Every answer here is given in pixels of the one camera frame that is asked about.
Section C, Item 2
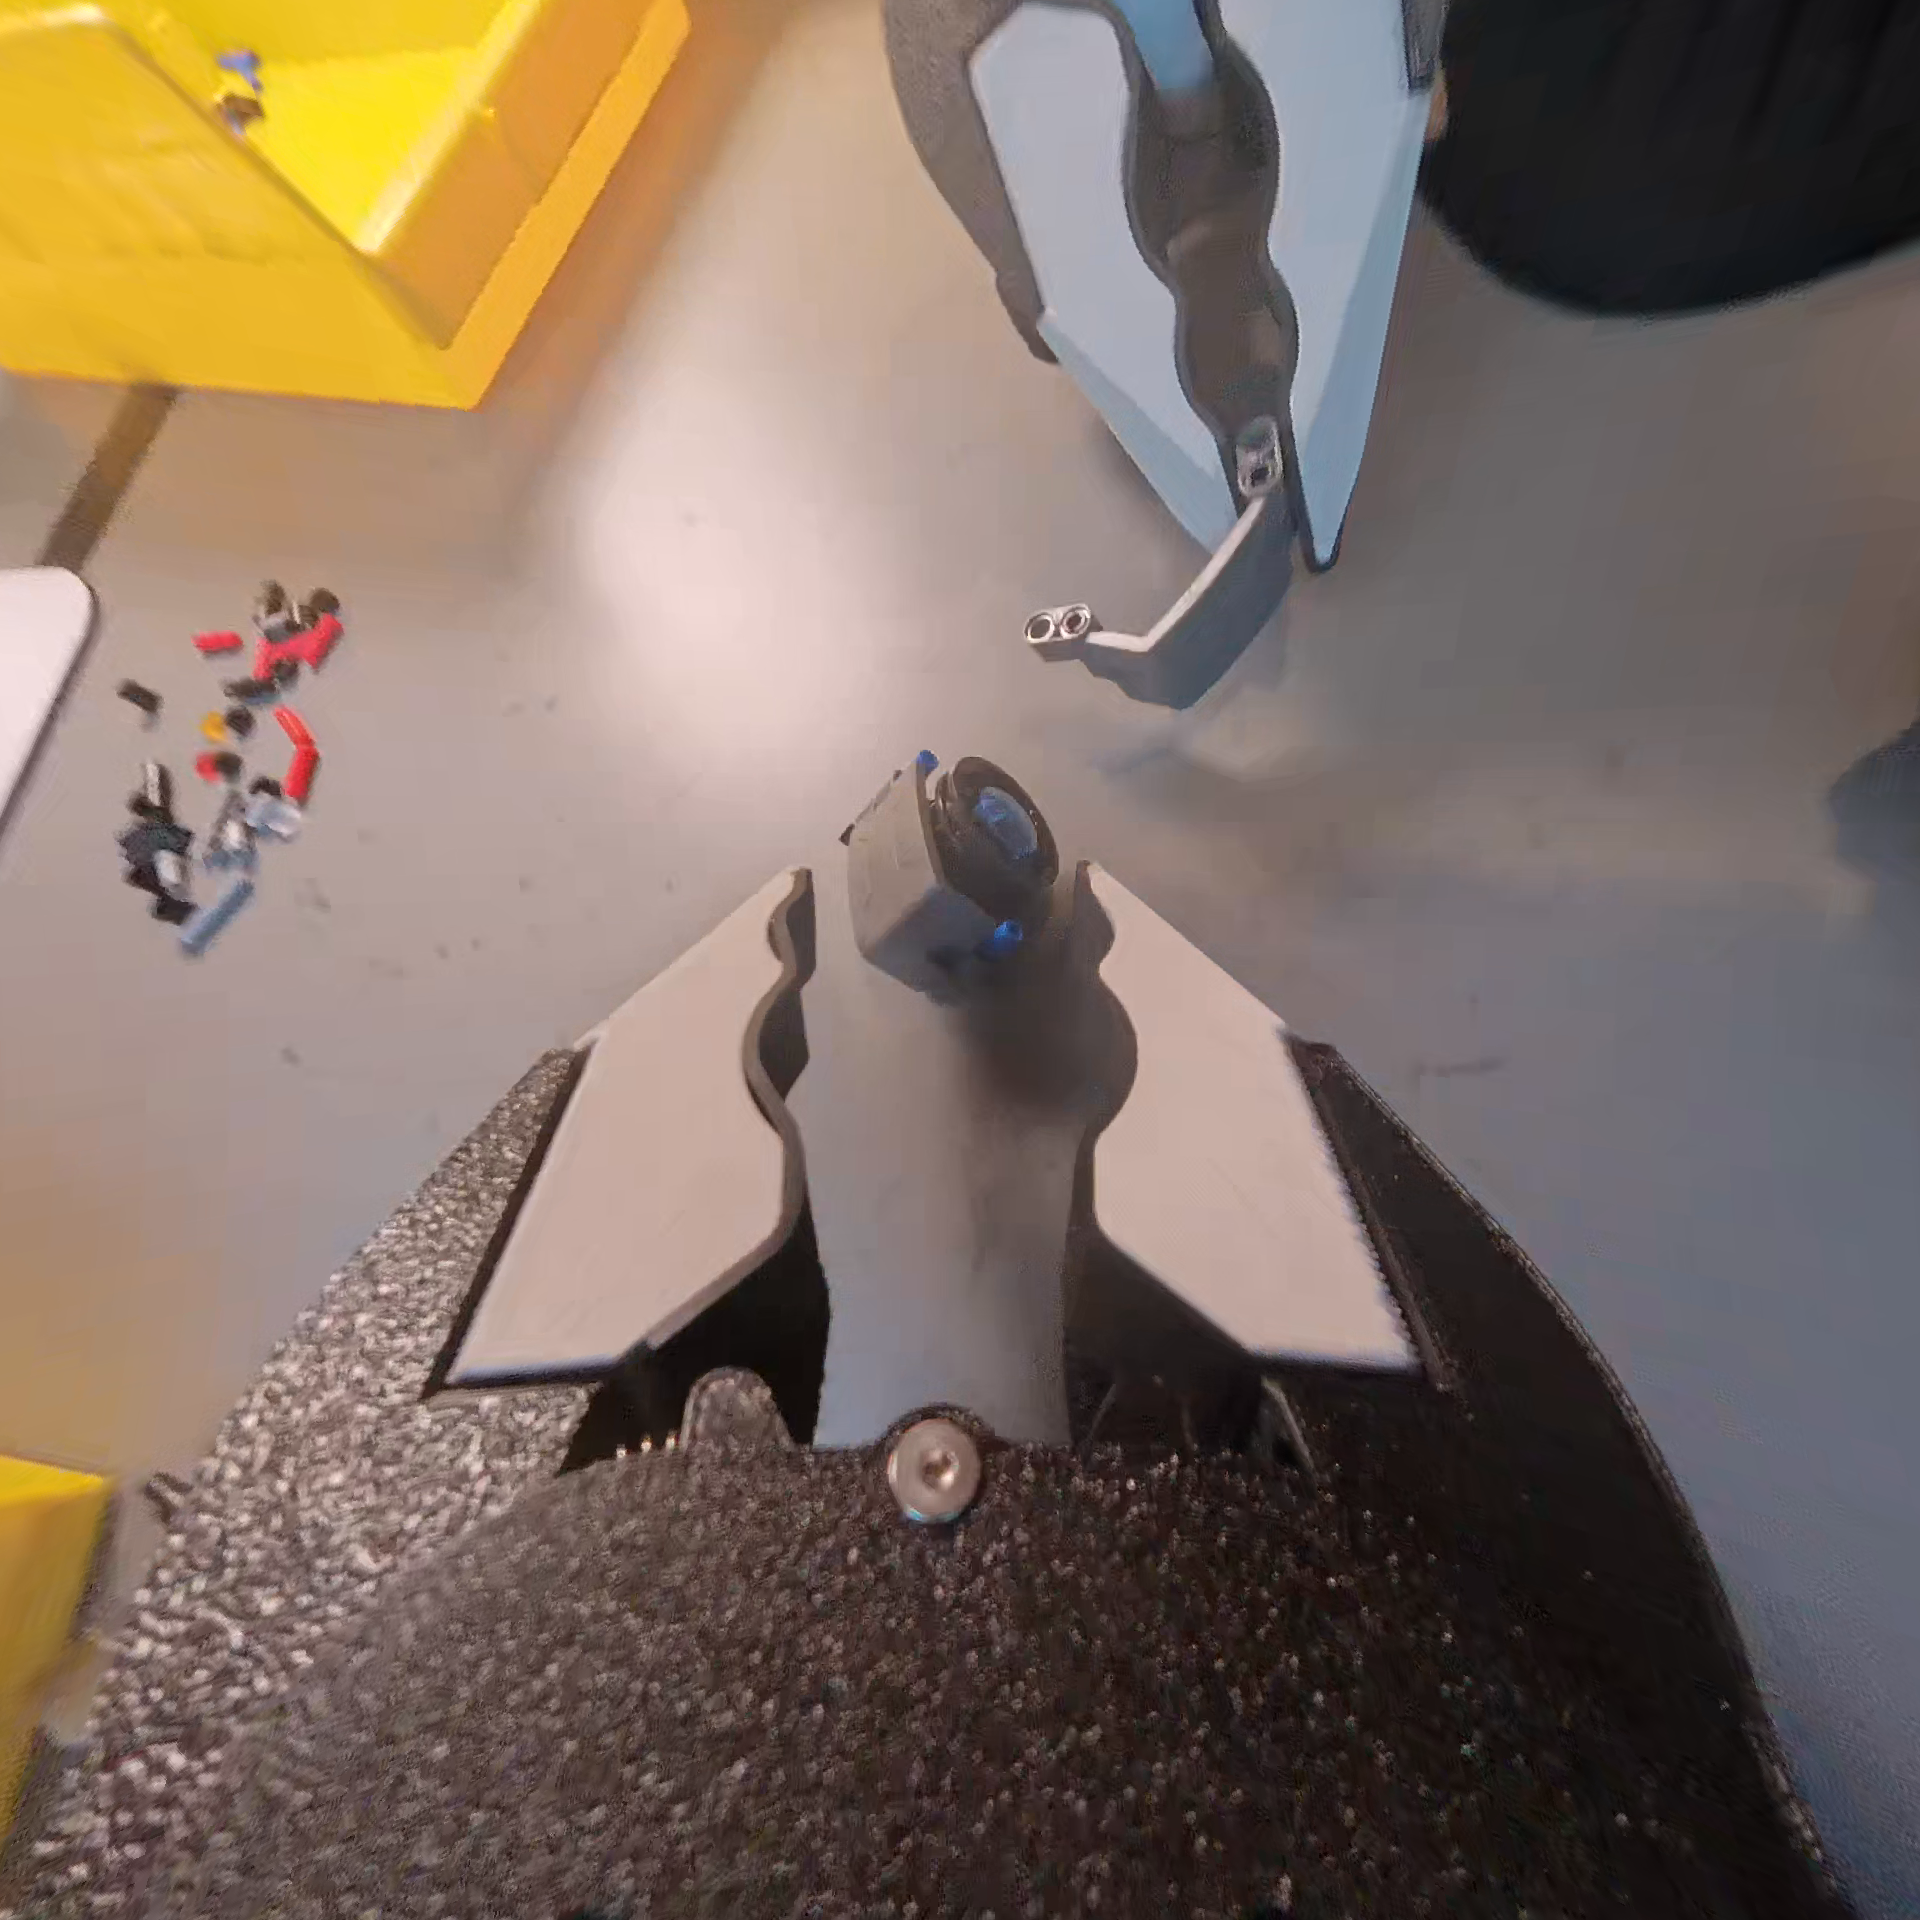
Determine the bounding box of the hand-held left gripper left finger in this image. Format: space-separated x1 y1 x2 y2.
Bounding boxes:
441 863 834 1450

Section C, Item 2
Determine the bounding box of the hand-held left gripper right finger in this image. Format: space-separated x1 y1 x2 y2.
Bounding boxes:
1057 860 1422 1445

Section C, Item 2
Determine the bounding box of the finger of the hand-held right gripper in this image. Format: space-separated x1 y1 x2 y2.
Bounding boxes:
966 0 1261 558
1196 0 1434 576

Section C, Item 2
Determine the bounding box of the black toy lens assembly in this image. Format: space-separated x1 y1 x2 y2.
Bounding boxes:
840 746 1064 1004

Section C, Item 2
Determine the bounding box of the grey curved toy panel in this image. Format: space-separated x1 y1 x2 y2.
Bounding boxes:
1021 415 1301 711

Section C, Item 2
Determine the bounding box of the pile of small toy parts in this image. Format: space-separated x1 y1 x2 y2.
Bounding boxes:
115 576 349 957

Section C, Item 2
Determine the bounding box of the yellow storage bin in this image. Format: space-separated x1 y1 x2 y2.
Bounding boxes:
0 0 692 410
0 1454 120 1788

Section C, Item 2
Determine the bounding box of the white rounded board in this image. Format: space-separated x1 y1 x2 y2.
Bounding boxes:
0 566 101 845

